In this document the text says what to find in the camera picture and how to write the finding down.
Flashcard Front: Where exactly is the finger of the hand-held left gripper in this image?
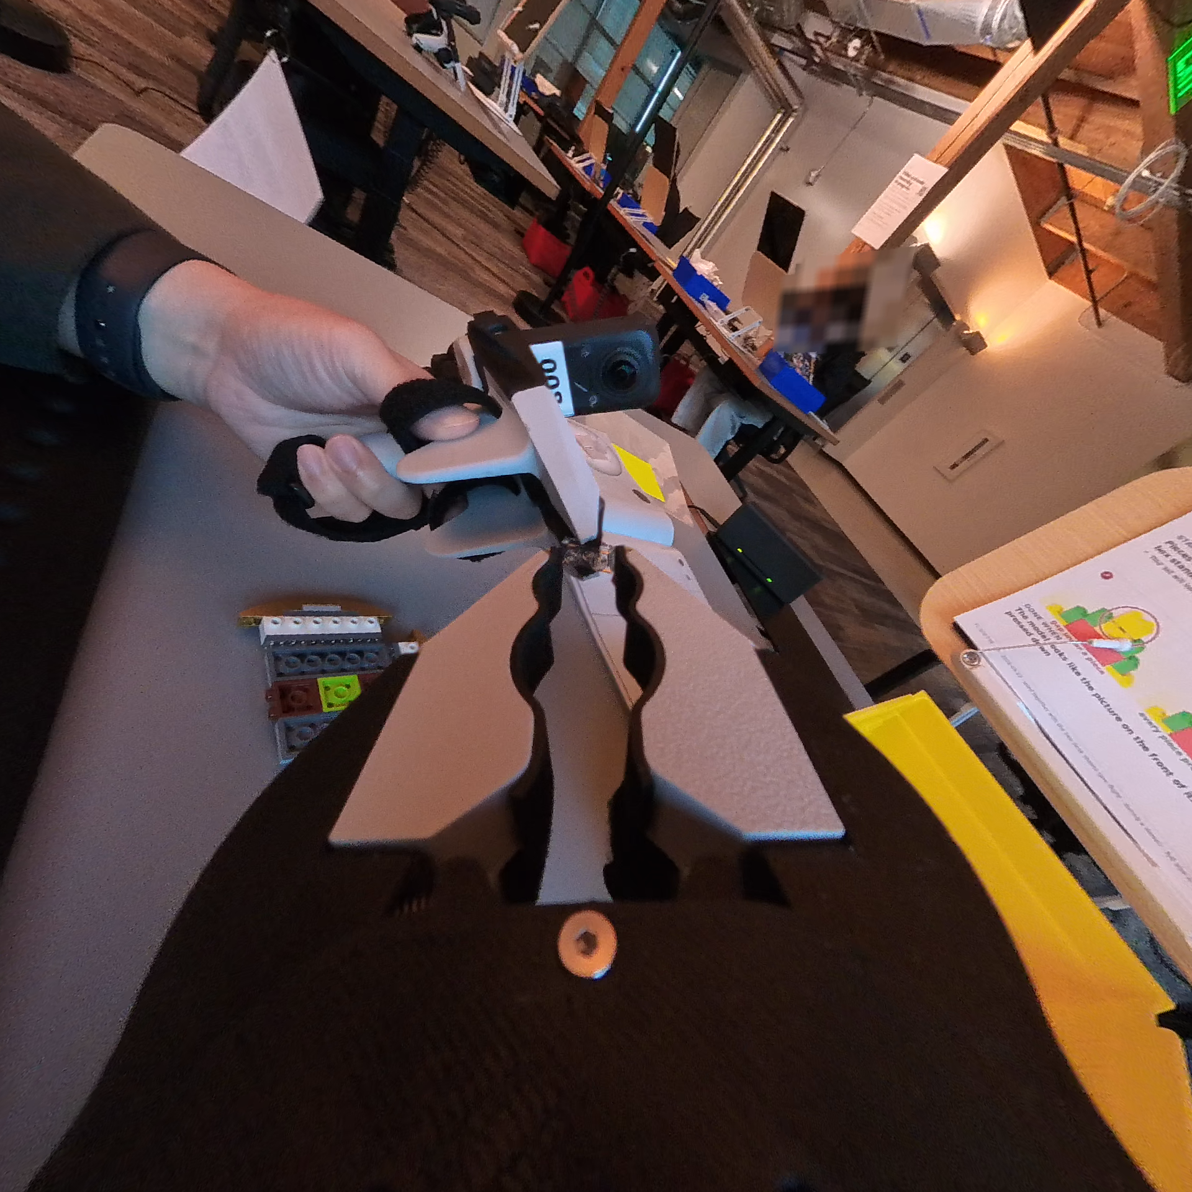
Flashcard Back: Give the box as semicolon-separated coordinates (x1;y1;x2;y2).
513;385;605;551

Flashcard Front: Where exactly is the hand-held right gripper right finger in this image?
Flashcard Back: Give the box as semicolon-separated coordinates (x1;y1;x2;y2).
611;546;849;886

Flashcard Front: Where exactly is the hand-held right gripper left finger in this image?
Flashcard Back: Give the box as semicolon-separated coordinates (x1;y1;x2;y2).
327;549;568;886

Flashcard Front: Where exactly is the grey brown toy brick model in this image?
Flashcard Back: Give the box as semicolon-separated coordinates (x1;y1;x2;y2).
237;596;423;766

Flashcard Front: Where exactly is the large yellow plastic bin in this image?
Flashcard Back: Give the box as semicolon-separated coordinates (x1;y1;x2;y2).
843;694;1180;1157

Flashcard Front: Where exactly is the person's left forearm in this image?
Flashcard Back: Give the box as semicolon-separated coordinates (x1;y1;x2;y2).
0;98;202;402

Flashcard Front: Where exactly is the grey desk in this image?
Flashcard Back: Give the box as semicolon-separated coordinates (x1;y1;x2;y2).
0;123;877;1188

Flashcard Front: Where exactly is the person's left hand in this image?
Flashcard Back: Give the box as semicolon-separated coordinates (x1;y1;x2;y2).
139;258;484;525

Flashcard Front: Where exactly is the yellow paper sheet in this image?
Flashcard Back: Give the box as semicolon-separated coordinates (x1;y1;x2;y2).
611;446;669;504

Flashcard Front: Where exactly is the blue parts bin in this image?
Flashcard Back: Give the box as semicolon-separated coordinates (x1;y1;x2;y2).
760;349;828;416
676;255;733;314

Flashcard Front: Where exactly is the long wooden work table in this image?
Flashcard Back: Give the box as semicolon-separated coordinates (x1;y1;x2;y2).
535;131;840;447

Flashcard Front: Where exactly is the black electronic box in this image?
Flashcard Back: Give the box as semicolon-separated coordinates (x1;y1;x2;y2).
709;502;823;617

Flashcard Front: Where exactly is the black monitor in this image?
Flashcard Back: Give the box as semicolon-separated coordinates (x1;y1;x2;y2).
757;190;808;275

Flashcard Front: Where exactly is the background work table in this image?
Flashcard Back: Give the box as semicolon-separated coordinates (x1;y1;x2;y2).
308;0;562;199

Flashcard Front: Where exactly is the colourful instruction sheet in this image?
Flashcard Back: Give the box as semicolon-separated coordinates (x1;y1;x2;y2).
954;511;1192;881

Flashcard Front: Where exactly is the person's dark jacket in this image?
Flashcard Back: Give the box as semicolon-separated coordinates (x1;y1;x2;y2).
0;368;155;867

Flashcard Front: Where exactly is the white upright sheet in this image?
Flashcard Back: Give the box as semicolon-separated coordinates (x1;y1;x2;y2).
182;51;325;224

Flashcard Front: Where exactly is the dark wrist band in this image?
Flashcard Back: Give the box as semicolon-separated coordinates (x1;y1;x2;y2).
73;231;192;400

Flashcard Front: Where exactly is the white wall notice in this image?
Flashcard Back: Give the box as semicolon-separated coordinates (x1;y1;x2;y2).
852;153;948;251

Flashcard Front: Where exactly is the small wall sign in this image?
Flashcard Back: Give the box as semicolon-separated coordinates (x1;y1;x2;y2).
936;430;1004;481

